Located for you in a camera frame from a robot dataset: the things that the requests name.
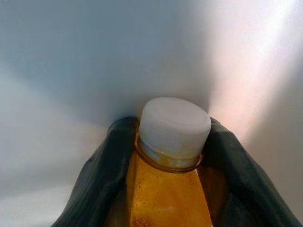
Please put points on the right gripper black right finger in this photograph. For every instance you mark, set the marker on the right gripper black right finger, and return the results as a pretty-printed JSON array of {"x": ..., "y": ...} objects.
[{"x": 236, "y": 184}]

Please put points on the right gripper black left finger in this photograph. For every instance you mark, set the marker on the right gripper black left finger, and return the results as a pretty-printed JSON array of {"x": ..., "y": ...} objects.
[{"x": 99, "y": 179}]

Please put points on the orange juice bottle white cap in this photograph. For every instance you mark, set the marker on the orange juice bottle white cap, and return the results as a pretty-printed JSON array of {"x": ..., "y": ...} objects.
[{"x": 165, "y": 189}]

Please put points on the silver refrigerator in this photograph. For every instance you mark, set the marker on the silver refrigerator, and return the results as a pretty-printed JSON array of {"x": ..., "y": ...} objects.
[{"x": 94, "y": 59}]

